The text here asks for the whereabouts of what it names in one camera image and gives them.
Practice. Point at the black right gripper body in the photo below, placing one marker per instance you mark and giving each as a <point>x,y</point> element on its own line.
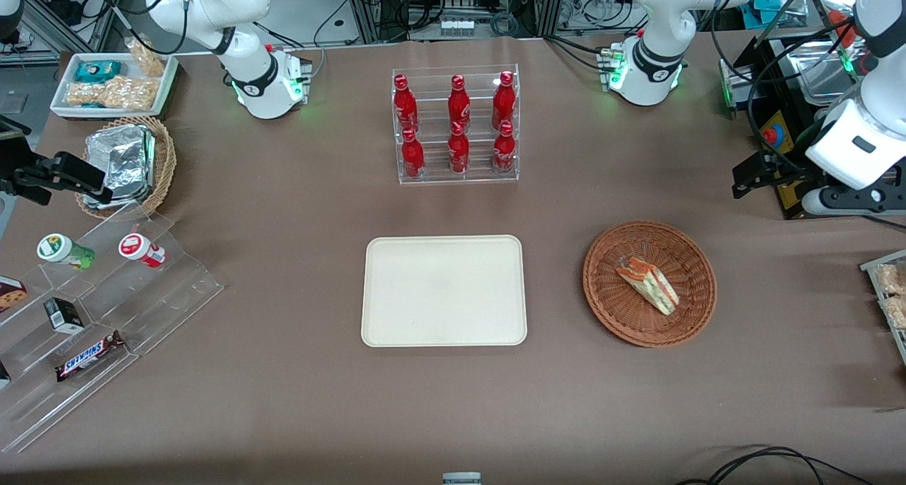
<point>15,175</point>

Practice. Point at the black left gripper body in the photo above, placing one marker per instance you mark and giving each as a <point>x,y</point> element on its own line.
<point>791,175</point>

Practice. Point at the triangle sandwich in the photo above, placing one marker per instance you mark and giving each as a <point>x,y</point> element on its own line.
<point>651,287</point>

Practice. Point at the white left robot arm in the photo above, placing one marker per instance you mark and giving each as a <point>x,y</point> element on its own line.
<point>655,18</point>

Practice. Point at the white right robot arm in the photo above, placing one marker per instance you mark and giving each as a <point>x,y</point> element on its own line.
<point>241,18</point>

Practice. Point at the light wicker basket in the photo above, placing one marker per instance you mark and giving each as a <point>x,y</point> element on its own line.
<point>164,163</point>

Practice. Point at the white rectangular snack tray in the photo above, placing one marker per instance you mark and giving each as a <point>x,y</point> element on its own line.
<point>60,99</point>

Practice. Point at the brown wicker basket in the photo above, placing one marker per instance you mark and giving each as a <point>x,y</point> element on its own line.
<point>623,315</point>

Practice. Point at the white tray with snack bags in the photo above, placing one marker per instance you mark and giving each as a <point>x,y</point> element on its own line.
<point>893,343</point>

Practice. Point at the cream plastic tray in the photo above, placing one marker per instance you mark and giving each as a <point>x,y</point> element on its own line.
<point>444,290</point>

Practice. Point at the black food warmer appliance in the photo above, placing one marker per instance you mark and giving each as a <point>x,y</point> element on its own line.
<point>782,156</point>

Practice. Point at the red emergency stop button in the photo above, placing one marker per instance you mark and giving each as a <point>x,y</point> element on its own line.
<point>771,134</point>

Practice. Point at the aluminium foil container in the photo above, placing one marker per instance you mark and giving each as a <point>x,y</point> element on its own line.
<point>124,161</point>

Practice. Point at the green lidded cup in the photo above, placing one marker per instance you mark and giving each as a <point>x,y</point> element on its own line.
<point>64,251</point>

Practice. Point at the red lidded cup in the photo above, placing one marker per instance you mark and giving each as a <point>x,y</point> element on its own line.
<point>141,249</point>

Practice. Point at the large clear nut bag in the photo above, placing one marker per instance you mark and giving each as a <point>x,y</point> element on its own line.
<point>113,92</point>

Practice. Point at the steel food pan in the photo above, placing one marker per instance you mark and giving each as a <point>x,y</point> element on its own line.
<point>814,67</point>

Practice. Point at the teal snack packet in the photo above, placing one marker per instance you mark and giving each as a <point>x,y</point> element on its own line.
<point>98,71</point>

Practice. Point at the brown cookie box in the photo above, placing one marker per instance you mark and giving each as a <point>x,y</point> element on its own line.
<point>10,294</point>

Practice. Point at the clear acrylic step shelf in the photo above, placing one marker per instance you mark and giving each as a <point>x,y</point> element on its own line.
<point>166,294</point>

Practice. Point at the small black carton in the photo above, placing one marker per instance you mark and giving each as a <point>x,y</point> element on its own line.
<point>64,315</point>

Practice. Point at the small clear nut bag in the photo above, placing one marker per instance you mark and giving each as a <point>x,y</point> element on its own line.
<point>147,59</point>

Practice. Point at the clear bag of snacks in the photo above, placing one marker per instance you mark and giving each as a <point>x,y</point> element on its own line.
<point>893,280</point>
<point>897,311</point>

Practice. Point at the snickers chocolate bar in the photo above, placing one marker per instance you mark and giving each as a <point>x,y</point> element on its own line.
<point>88,356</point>

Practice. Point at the red cola bottle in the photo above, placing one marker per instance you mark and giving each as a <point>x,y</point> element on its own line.
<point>503,99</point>
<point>459,103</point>
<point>405,103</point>
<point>413,156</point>
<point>504,151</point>
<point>459,152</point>

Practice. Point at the clear acrylic bottle rack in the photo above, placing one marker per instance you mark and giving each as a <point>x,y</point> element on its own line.
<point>432,177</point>

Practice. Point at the white power strip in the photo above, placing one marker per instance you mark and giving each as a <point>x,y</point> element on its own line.
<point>456,26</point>

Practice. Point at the small grey device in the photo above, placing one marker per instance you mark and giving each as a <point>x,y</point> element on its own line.
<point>461,478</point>

